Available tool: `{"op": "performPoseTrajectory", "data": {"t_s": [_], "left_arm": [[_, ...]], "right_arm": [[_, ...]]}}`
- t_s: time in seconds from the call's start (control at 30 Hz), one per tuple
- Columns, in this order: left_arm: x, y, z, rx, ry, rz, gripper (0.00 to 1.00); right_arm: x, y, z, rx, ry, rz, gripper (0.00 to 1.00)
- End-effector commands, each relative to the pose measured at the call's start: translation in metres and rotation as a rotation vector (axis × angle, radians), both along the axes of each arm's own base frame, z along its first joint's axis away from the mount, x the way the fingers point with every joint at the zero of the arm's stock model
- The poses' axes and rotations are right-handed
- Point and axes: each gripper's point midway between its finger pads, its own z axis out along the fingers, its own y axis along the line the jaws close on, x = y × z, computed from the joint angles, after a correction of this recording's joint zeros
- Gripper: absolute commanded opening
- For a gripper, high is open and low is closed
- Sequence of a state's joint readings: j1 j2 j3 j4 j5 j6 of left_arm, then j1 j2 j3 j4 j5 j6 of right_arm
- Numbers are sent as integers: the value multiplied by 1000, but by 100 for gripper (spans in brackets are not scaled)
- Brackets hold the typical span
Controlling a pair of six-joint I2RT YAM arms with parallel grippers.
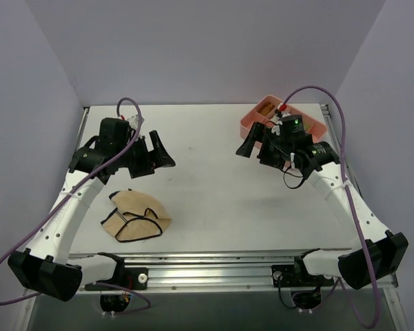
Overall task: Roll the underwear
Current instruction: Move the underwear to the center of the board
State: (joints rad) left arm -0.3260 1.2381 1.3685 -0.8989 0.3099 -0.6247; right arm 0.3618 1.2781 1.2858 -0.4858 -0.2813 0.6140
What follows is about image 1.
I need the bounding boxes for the beige underwear with navy trim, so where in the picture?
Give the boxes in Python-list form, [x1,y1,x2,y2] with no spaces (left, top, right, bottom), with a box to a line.
[101,189,172,243]

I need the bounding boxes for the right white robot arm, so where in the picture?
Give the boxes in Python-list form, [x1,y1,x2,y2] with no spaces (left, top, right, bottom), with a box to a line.
[236,115,408,290]

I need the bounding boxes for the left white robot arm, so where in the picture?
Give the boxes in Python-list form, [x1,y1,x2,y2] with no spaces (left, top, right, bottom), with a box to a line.
[8,118,176,301]

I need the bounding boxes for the pink compartment organizer box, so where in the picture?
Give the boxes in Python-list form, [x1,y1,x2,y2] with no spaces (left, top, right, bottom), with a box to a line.
[240,95,327,143]

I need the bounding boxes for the orange rolled cloth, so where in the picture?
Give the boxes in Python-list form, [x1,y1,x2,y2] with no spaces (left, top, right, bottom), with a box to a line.
[257,102,275,117]

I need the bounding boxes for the thin black wire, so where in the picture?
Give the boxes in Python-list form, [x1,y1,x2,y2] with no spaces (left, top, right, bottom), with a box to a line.
[264,132,315,190]

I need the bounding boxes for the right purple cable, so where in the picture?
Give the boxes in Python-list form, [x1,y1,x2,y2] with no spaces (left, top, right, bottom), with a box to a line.
[282,85,382,328]

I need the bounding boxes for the aluminium rail frame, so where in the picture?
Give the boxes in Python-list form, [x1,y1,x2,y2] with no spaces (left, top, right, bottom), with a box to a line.
[17,103,410,331]

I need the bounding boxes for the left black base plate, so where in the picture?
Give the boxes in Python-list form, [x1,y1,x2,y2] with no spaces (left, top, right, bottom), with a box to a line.
[101,267,148,290]

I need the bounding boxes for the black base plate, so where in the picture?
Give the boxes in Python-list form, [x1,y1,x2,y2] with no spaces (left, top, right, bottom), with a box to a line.
[101,267,148,290]
[270,264,334,288]

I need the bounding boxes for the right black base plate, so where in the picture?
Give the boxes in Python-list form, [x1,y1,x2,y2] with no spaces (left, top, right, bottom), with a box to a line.
[270,264,334,288]

